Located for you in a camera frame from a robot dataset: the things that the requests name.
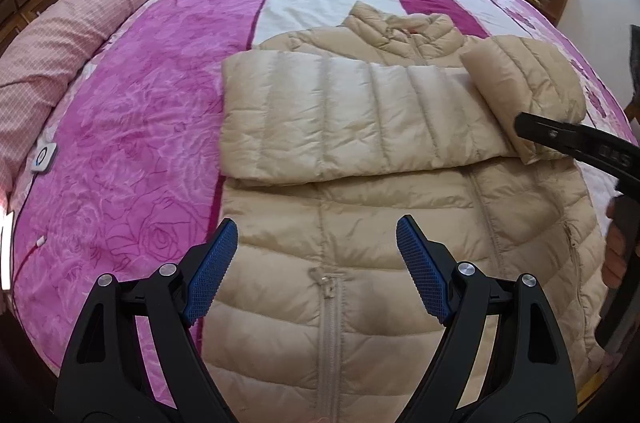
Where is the beige quilted down jacket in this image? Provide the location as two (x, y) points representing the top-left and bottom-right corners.
(202, 2), (605, 422)

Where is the right hand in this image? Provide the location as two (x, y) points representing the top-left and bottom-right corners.
(601, 198), (627, 290)

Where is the wooden chair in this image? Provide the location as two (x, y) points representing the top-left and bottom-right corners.
(624, 96), (640, 123)

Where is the purple floral bed blanket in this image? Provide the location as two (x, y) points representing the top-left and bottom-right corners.
(1, 0), (631, 370)

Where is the white electric blanket controller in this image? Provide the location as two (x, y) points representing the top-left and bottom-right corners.
(30, 142), (58, 174)

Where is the pink rolled quilt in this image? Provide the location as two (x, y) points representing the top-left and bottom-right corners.
(1, 0), (148, 196)

